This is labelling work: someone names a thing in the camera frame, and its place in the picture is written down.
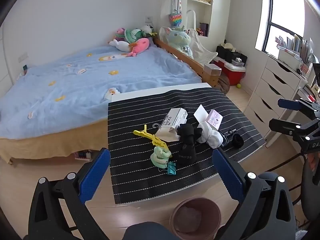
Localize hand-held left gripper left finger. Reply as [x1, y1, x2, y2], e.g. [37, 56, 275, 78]
[28, 147, 112, 240]

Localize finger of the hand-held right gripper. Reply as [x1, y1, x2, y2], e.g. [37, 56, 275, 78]
[277, 98, 320, 117]
[269, 118, 311, 141]

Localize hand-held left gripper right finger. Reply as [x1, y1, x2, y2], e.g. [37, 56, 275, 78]
[212, 149, 297, 240]

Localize black hair tie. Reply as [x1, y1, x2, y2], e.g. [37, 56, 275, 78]
[231, 134, 245, 148]

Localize black plastic clip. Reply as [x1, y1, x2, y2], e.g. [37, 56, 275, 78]
[221, 129, 237, 145]

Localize white socks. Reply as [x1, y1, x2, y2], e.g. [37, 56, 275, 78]
[197, 121, 224, 148]

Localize black socks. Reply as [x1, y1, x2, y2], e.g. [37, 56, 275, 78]
[177, 114, 203, 165]

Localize mauve round waste bin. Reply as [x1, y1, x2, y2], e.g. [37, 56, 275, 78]
[169, 197, 222, 239]

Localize teal binder clip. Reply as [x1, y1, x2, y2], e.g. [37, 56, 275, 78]
[158, 161, 177, 176]

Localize pink cartoon print box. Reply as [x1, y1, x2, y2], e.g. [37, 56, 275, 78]
[194, 104, 224, 130]

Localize yellow plastic clip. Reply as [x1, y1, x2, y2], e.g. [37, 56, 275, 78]
[133, 126, 168, 148]

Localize light green hair clip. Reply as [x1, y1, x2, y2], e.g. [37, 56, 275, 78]
[150, 146, 173, 168]

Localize white cardboard sock box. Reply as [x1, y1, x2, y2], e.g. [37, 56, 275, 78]
[153, 108, 188, 142]

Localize person's right hand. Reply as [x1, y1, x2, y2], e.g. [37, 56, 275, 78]
[308, 152, 319, 172]

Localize white drawer unit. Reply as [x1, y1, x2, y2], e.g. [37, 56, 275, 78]
[244, 55, 308, 140]

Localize toy blocks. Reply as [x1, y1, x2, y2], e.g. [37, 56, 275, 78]
[74, 150, 93, 160]

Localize bed with tan skirt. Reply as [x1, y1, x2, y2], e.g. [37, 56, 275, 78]
[0, 119, 109, 165]

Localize stack of books and papers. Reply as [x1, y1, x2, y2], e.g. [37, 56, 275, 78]
[275, 34, 320, 67]

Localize red cooler box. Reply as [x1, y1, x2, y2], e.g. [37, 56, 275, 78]
[214, 56, 245, 85]

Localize brown bean bag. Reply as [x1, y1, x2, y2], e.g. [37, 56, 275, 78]
[217, 76, 230, 94]

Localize black bags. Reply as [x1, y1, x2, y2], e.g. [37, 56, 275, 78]
[216, 45, 248, 65]

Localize black white-striped mat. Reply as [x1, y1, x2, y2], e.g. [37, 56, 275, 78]
[107, 87, 267, 204]

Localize person's left leg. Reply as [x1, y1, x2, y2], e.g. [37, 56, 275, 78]
[122, 221, 180, 240]

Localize clear plastic box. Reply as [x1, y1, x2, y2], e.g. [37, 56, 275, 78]
[204, 63, 222, 77]

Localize bed with blue blanket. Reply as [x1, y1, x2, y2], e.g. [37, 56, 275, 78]
[0, 45, 202, 140]

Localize window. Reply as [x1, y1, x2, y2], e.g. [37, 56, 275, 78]
[255, 0, 305, 55]

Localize mint unicorn plush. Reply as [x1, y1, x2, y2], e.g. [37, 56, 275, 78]
[165, 27, 194, 58]

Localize white seal plush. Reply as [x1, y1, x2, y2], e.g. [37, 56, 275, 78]
[108, 39, 130, 52]

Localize pink whale plush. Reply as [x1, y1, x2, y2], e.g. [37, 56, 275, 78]
[126, 38, 150, 57]

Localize rainbow pop bag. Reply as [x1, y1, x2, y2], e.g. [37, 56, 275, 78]
[169, 0, 183, 26]

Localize green striped plush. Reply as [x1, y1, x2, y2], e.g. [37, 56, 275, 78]
[124, 28, 145, 43]

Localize white and green duck plush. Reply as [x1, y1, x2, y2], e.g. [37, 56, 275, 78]
[140, 25, 158, 37]

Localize black cable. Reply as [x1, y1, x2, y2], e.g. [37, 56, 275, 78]
[262, 152, 304, 173]

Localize wooden bed rail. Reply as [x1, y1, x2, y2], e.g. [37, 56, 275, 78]
[153, 38, 223, 88]

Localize white metal arch frame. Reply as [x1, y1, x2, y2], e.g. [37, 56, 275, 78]
[186, 10, 197, 30]

